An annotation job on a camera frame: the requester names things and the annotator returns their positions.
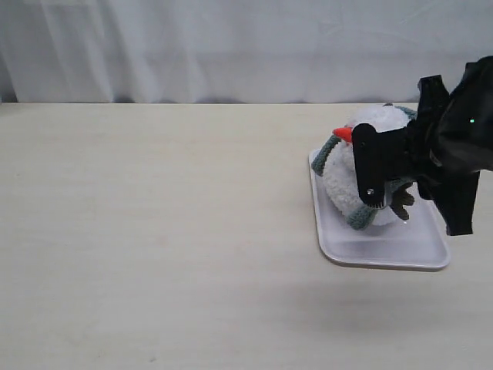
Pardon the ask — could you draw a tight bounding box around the white plush snowman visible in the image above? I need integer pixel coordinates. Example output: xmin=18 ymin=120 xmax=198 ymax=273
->
xmin=324 ymin=101 xmax=417 ymax=229

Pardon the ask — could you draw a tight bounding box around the green knitted scarf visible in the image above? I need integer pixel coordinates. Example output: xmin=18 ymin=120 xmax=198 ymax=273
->
xmin=310 ymin=104 xmax=419 ymax=232

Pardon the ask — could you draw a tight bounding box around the white backdrop curtain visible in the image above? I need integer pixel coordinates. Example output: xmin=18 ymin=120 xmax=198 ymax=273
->
xmin=1 ymin=1 xmax=492 ymax=103

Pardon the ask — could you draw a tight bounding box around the white rectangular plastic tray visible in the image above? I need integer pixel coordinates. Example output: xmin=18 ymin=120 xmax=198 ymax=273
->
xmin=310 ymin=144 xmax=451 ymax=271

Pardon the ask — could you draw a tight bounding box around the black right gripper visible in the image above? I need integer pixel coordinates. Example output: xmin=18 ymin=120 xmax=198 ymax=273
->
xmin=352 ymin=55 xmax=492 ymax=236

